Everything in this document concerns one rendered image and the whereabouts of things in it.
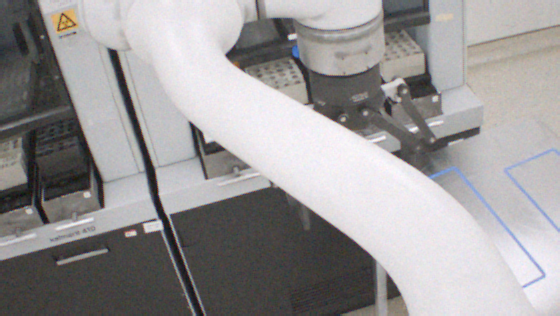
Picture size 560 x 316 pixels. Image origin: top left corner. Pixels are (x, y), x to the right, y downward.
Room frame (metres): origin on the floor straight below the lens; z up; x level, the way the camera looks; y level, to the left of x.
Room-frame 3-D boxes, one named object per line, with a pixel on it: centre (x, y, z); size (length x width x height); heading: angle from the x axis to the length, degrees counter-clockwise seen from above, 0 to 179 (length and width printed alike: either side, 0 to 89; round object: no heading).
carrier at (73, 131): (1.34, 0.52, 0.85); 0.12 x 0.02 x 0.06; 98
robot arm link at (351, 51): (0.61, -0.08, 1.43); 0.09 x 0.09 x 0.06
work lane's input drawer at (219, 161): (1.56, 0.14, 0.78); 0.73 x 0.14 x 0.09; 8
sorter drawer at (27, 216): (1.49, 0.69, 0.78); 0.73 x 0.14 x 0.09; 8
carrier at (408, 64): (1.39, -0.34, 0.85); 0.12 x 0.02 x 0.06; 97
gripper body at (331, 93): (0.61, -0.08, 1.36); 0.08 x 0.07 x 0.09; 98
